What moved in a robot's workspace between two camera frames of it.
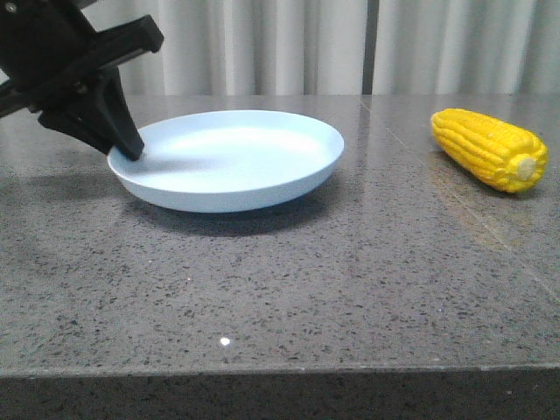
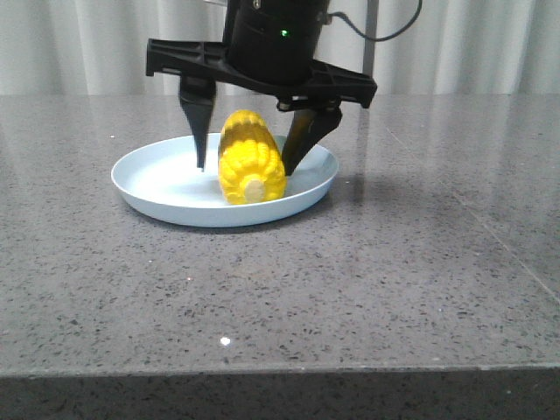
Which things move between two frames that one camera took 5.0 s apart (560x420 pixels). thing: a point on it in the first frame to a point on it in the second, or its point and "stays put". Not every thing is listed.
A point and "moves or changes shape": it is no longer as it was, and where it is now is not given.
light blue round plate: x=227 y=160 moves or changes shape
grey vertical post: x=370 y=45 stays put
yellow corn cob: x=507 y=157 to x=252 y=169
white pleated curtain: x=316 y=47 stays put
